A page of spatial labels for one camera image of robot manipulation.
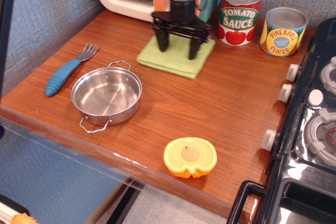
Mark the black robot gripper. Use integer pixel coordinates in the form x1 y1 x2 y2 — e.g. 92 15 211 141
152 0 211 60

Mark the green cloth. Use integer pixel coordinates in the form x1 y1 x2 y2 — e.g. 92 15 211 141
136 35 215 79

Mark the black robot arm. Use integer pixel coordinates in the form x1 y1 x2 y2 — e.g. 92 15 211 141
152 0 211 60

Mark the tomato sauce can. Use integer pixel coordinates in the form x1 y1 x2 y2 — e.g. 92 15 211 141
217 0 261 46

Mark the stainless steel pan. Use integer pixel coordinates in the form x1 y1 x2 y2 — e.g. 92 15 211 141
71 60 142 134

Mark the pineapple slices can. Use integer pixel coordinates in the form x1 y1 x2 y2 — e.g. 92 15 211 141
259 7 308 57

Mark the yellow orange toy pumpkin half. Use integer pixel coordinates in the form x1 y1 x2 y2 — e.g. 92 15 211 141
163 137 217 178

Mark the white stove knob middle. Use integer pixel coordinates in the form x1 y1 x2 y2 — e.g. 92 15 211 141
278 84 292 103

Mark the white stove knob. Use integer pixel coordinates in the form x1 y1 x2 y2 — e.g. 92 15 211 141
262 129 278 152
278 84 292 103
286 64 300 83

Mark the white stove knob upper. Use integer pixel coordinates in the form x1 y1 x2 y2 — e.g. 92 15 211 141
286 64 300 83

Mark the white stove knob lower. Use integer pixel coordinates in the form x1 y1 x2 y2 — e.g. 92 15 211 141
262 129 278 152

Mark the black toy stove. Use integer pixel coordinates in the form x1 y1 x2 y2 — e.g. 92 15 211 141
227 18 335 223

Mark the orange fuzzy object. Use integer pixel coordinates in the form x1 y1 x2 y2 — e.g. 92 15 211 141
10 213 37 224

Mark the blue handled fork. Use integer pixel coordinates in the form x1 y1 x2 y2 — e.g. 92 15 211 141
45 43 99 97

